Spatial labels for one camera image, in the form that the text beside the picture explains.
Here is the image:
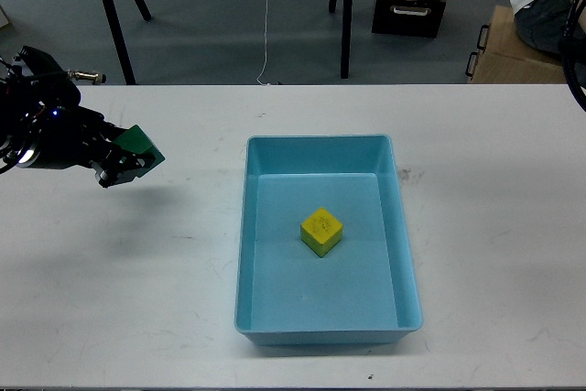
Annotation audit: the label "light blue plastic bin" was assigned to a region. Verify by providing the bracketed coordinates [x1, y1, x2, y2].
[234, 135, 423, 345]

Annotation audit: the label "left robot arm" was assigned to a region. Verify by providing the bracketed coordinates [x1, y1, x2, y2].
[1, 46, 165, 188]

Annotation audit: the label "yellow block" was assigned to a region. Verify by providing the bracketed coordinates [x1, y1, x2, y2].
[300, 207, 343, 257]

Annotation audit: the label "cardboard box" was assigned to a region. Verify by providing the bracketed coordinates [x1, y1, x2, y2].
[465, 5, 566, 84]

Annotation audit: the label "black left stand legs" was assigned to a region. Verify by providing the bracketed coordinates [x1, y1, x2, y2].
[102, 0, 152, 85]

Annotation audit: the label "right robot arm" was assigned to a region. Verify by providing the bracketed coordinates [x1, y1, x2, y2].
[559, 0, 585, 110]

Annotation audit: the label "white cable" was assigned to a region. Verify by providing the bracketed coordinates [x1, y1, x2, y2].
[246, 0, 286, 87]

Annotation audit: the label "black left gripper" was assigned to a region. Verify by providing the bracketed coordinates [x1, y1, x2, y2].
[17, 111, 155, 188]

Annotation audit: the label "green block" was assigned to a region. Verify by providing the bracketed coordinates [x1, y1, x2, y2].
[113, 125, 165, 183]

